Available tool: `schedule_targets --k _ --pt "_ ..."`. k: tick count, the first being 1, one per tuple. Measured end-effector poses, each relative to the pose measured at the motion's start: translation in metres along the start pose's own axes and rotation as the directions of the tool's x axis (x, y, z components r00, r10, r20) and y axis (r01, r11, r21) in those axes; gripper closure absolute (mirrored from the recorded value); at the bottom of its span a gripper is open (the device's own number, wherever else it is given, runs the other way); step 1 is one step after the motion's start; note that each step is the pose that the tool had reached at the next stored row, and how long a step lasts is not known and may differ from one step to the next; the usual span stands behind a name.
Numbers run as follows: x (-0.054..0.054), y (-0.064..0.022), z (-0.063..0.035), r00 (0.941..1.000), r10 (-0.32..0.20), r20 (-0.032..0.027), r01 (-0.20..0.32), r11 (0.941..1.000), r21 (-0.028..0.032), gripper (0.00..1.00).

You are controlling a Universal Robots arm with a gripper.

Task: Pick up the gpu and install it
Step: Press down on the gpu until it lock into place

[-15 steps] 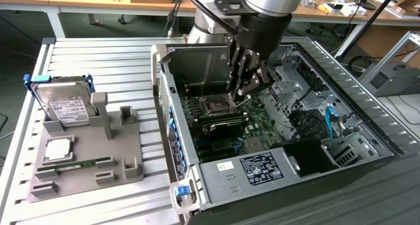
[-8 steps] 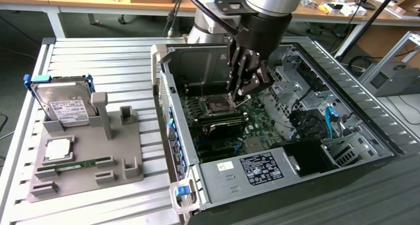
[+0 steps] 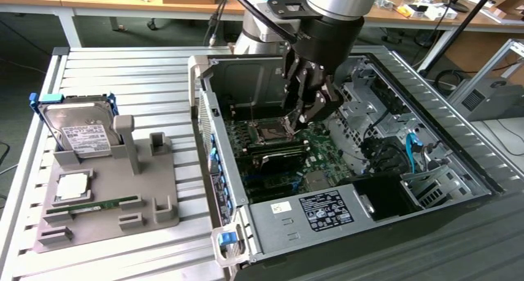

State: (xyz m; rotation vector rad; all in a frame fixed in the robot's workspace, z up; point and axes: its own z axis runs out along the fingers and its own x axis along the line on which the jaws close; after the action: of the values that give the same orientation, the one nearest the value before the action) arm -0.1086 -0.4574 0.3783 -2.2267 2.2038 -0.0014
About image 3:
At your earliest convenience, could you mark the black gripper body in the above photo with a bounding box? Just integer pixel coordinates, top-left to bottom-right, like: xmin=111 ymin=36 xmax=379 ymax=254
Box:
xmin=291 ymin=16 xmax=364 ymax=72

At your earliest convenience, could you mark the black RAM slot row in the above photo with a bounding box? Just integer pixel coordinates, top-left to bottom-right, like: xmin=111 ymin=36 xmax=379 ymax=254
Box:
xmin=228 ymin=102 xmax=288 ymax=122
xmin=242 ymin=140 xmax=311 ymax=156

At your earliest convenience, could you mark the open black PC case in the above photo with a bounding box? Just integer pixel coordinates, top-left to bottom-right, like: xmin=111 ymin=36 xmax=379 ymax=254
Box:
xmin=188 ymin=52 xmax=507 ymax=275

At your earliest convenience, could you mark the green motherboard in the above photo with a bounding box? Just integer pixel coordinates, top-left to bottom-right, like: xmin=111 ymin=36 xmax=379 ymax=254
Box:
xmin=223 ymin=102 xmax=358 ymax=204

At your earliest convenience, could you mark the cluttered wooden desk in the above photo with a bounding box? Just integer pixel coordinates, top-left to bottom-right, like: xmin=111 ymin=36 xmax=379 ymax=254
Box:
xmin=363 ymin=0 xmax=524 ymax=75

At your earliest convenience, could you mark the grey chipset heatsink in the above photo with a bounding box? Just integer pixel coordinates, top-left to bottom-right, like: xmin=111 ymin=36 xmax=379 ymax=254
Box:
xmin=304 ymin=171 xmax=331 ymax=190

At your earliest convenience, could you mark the small white box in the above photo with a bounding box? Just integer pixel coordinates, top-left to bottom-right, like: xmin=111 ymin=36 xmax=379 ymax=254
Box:
xmin=423 ymin=5 xmax=459 ymax=20

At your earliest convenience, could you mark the black stand pole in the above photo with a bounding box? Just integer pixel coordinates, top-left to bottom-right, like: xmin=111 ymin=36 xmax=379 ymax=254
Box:
xmin=416 ymin=0 xmax=503 ymax=78

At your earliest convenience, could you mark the silver disk bay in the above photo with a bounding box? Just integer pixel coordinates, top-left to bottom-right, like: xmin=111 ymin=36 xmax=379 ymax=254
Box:
xmin=400 ymin=164 xmax=475 ymax=210

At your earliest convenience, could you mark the grey computer tower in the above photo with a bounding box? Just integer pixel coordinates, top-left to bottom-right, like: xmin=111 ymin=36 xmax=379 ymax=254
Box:
xmin=447 ymin=77 xmax=524 ymax=123

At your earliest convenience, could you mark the silver power supply with label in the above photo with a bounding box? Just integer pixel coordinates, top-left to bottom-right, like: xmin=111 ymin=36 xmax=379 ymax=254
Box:
xmin=247 ymin=183 xmax=374 ymax=255

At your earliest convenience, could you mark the brown cardboard piece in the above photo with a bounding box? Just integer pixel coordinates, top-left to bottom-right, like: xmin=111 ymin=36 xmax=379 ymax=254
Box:
xmin=494 ymin=0 xmax=524 ymax=17

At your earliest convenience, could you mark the wooden desk with white legs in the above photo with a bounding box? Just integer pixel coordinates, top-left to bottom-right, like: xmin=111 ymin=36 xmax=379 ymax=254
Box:
xmin=0 ymin=0 xmax=247 ymax=48

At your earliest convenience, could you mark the hard disk in blue caddy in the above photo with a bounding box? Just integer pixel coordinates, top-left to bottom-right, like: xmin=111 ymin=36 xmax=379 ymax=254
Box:
xmin=28 ymin=91 xmax=124 ymax=159

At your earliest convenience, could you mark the grey parts rack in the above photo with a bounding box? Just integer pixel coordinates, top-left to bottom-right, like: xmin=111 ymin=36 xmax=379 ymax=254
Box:
xmin=32 ymin=114 xmax=182 ymax=254

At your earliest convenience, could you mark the green RAM stick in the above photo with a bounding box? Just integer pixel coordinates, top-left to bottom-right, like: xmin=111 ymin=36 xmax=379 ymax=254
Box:
xmin=46 ymin=198 xmax=139 ymax=216

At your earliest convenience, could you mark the silver CPU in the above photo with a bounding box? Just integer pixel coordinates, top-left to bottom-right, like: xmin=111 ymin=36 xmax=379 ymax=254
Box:
xmin=55 ymin=174 xmax=92 ymax=202

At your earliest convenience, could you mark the CPU socket with metal frame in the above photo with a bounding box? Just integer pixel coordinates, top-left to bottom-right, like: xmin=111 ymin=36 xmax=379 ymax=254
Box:
xmin=282 ymin=114 xmax=300 ymax=137

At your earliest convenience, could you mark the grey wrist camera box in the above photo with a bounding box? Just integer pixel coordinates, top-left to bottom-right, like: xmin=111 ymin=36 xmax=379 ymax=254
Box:
xmin=262 ymin=0 xmax=323 ymax=43

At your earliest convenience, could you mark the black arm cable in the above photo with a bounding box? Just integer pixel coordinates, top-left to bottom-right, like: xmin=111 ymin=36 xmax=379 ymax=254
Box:
xmin=224 ymin=0 xmax=300 ymax=45

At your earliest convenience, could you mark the black wire bundle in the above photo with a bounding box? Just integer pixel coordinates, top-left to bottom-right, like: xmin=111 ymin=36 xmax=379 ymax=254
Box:
xmin=360 ymin=136 xmax=411 ymax=175

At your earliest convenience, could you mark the black hanging cable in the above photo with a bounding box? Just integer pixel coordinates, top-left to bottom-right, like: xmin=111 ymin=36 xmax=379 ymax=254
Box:
xmin=207 ymin=0 xmax=228 ymax=46

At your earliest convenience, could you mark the blue wire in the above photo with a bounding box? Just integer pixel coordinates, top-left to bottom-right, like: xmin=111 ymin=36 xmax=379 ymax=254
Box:
xmin=407 ymin=132 xmax=426 ymax=174

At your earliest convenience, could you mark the coiled black cable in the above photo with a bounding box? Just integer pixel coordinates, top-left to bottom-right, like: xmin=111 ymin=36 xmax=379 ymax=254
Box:
xmin=432 ymin=69 xmax=466 ymax=93

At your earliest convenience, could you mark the aluminium profile frame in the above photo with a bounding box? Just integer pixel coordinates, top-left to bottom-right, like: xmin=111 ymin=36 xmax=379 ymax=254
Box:
xmin=482 ymin=37 xmax=524 ymax=79

